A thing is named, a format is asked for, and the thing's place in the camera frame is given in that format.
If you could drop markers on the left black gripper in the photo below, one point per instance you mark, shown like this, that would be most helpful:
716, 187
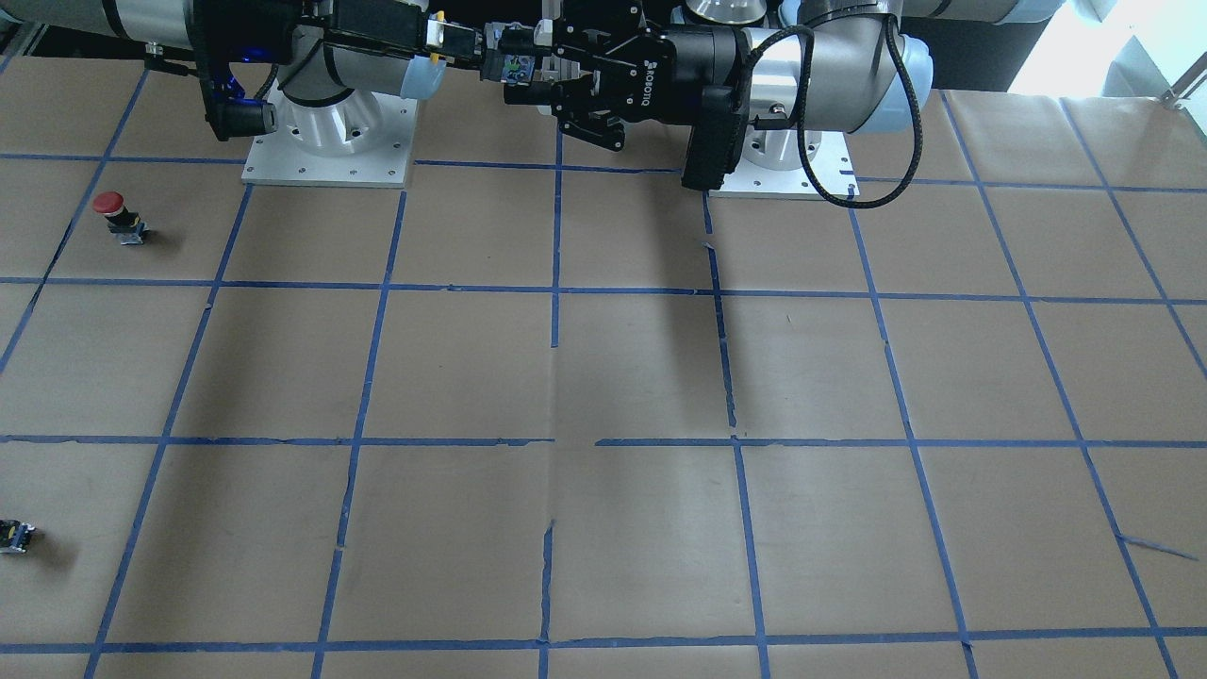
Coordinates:
681, 62

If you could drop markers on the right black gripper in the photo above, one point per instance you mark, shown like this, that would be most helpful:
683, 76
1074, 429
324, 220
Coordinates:
361, 30

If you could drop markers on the yellow push button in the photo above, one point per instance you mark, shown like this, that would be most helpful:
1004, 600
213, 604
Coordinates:
500, 52

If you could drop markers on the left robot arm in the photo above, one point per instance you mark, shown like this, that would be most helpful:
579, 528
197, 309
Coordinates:
830, 65

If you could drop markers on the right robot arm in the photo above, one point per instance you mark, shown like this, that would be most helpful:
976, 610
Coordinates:
312, 71

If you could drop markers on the red push button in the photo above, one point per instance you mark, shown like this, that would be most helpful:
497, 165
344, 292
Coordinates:
125, 225

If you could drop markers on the green push button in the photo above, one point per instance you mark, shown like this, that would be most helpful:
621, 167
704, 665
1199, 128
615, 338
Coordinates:
16, 536

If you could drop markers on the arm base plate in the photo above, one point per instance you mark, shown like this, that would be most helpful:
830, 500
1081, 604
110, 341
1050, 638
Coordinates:
364, 141
770, 166

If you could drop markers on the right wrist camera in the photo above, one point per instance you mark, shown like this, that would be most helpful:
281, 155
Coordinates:
230, 112

